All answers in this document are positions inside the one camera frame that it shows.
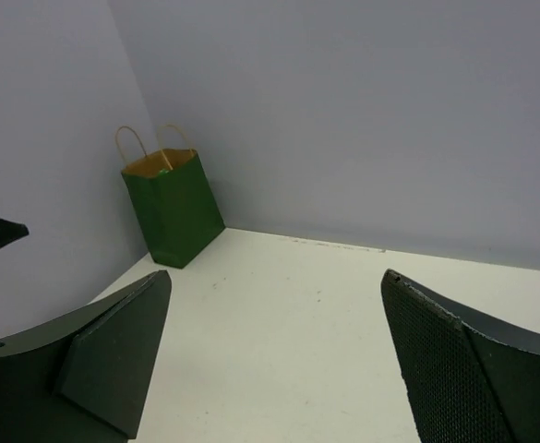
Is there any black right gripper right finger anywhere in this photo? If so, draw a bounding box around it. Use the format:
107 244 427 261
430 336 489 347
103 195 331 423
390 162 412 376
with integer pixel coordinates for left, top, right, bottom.
380 269 540 442

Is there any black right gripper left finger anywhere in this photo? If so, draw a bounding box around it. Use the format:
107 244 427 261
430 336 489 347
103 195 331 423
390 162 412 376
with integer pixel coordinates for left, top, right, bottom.
0 270 172 442

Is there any green paper bag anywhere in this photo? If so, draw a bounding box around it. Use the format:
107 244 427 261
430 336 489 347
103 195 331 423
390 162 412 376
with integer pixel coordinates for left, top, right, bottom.
121 124 225 269

